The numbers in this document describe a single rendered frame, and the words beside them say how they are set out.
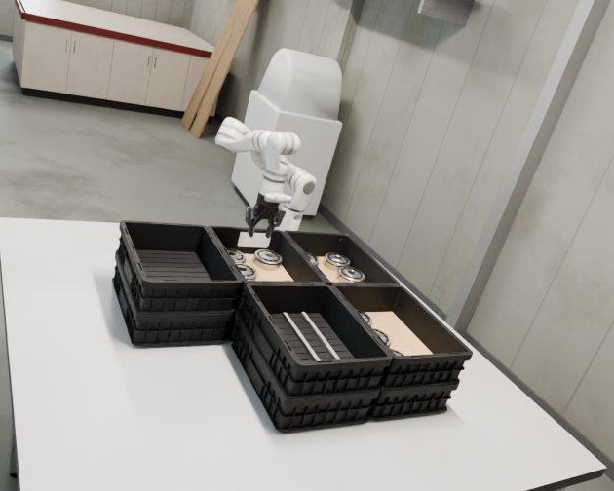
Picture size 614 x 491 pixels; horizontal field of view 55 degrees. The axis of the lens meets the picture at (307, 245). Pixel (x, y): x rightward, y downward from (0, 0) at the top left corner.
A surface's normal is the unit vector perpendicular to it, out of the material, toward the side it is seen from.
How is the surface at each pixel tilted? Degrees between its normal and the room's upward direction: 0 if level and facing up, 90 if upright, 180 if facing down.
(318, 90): 80
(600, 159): 90
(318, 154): 90
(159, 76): 90
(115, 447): 0
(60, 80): 90
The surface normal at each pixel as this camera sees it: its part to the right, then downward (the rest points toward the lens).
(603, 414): -0.86, -0.03
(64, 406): 0.26, -0.89
